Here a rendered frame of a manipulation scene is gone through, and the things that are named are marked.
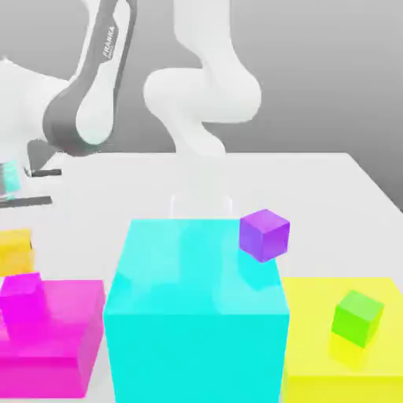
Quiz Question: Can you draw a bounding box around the small magenta cube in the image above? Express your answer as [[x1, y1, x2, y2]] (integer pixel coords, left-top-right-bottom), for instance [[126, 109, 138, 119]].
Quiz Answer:
[[0, 272, 49, 345]]

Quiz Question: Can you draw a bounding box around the large yellow box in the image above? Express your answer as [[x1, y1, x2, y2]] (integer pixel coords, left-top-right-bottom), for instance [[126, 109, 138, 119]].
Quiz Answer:
[[280, 276, 403, 403]]

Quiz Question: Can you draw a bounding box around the small green cube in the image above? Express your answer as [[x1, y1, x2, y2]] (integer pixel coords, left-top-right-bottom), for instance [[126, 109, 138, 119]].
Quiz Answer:
[[330, 289, 386, 349]]

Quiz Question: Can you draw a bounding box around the small purple cube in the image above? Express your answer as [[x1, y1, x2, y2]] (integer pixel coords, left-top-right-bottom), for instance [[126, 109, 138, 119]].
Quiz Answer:
[[238, 208, 291, 264]]

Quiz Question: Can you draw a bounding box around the small orange cube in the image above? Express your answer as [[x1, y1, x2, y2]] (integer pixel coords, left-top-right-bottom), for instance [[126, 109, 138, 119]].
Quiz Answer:
[[0, 228, 35, 277]]

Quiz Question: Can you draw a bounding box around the large cyan box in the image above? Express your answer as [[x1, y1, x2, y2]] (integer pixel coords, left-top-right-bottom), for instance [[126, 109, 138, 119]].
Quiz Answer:
[[102, 218, 291, 403]]

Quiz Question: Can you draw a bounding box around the large magenta box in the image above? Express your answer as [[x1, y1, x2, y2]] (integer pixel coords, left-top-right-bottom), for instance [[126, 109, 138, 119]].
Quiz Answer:
[[0, 278, 107, 400]]

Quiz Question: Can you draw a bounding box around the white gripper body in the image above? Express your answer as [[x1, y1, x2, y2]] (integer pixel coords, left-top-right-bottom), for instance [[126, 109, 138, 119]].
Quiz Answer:
[[0, 193, 54, 213]]

